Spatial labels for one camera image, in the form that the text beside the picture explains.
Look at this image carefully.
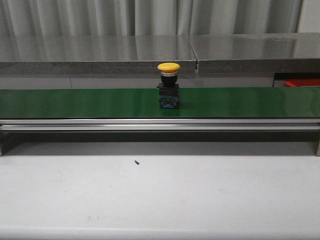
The green conveyor belt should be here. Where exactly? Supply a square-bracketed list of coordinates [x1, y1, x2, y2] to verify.
[0, 87, 320, 119]

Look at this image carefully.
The red plastic tray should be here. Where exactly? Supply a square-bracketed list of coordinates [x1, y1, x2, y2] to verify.
[285, 78, 320, 87]

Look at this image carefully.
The grey right table slab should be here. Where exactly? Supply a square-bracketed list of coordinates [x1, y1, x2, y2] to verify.
[189, 32, 320, 74]

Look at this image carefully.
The grey table slab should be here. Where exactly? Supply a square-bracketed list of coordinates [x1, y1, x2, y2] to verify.
[0, 36, 197, 75]
[189, 32, 320, 74]

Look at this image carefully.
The grey left table slab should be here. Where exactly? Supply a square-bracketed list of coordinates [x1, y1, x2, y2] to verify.
[0, 36, 197, 75]

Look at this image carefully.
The right conveyor support leg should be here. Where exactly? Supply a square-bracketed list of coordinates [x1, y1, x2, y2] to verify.
[315, 133, 320, 157]

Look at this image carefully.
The grey pleated curtain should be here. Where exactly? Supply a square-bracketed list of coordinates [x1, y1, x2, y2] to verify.
[0, 0, 302, 37]

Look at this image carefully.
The aluminium conveyor frame rail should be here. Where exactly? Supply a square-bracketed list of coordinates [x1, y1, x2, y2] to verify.
[0, 118, 320, 132]

